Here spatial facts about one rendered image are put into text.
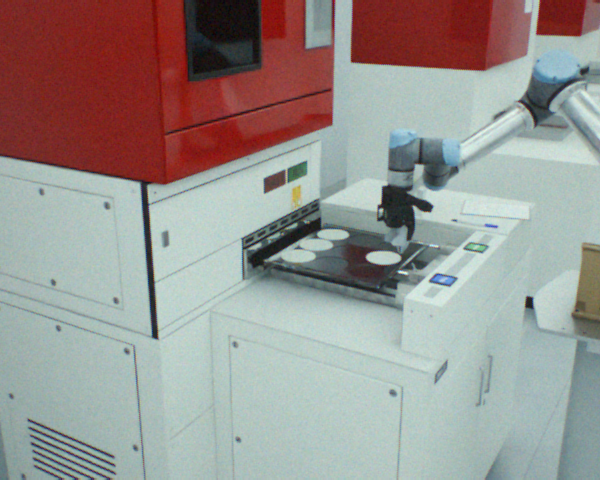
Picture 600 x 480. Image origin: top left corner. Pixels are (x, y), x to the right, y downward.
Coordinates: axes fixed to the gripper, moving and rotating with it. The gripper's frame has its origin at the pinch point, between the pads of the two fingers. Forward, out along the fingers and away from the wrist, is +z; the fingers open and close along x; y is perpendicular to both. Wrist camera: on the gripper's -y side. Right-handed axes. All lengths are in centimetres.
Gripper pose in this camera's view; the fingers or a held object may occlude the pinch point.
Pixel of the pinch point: (402, 248)
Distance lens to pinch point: 212.2
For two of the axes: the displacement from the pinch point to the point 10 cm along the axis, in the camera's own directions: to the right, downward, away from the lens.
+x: 4.8, 3.1, -8.2
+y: -8.8, 1.7, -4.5
